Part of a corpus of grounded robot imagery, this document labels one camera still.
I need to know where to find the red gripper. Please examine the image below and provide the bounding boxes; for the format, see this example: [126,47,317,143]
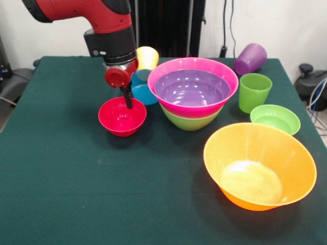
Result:
[104,59,139,110]

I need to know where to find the small blue bowl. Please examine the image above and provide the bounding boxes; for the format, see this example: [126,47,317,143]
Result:
[130,69,159,106]

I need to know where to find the small red bowl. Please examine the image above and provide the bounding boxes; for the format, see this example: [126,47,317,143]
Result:
[98,96,148,138]

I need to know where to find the large pink bowl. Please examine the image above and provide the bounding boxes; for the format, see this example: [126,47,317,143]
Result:
[147,57,240,119]

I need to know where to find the yellow cup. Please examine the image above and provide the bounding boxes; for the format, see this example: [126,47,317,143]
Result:
[136,46,160,71]

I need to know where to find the purple bowl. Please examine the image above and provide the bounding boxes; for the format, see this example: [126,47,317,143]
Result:
[153,69,231,107]

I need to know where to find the medium green bowl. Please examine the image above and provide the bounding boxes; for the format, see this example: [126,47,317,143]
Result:
[159,104,223,132]

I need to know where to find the black robot column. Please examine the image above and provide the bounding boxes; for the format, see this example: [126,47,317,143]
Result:
[127,0,207,58]

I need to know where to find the dark green tablecloth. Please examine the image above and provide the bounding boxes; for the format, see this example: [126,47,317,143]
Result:
[0,55,327,245]

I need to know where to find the green cup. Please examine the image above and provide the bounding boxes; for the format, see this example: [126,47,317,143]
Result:
[238,73,273,115]

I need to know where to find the purple cup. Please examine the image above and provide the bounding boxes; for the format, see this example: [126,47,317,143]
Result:
[233,42,268,77]

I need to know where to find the small green bowl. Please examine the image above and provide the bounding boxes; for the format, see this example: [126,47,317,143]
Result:
[250,104,301,136]

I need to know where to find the large orange bowl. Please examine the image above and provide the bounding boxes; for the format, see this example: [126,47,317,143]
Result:
[203,122,318,212]

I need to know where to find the black wall cable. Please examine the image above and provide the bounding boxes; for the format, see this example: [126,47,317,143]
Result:
[222,0,228,48]
[229,0,237,58]

